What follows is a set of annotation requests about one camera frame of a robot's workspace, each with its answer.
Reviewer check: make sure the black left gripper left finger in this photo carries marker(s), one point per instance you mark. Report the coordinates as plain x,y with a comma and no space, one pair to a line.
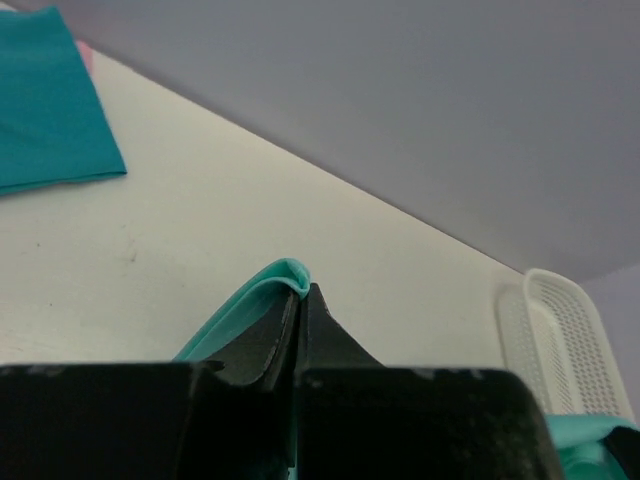
227,416

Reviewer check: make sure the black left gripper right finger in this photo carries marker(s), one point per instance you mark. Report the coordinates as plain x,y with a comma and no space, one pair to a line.
359,419

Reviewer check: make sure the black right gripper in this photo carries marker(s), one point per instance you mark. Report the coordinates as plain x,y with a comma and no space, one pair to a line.
622,446

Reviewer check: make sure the light green t shirt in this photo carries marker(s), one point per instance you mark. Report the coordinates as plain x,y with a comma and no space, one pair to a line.
577,439

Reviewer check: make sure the white perforated plastic basket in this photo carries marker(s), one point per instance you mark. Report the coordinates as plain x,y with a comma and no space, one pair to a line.
552,337

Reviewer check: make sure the folded teal t shirt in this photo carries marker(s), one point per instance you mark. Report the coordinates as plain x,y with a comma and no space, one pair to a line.
53,126

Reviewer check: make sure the folded pink t shirt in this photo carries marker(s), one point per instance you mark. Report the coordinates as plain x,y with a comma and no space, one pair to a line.
86,54

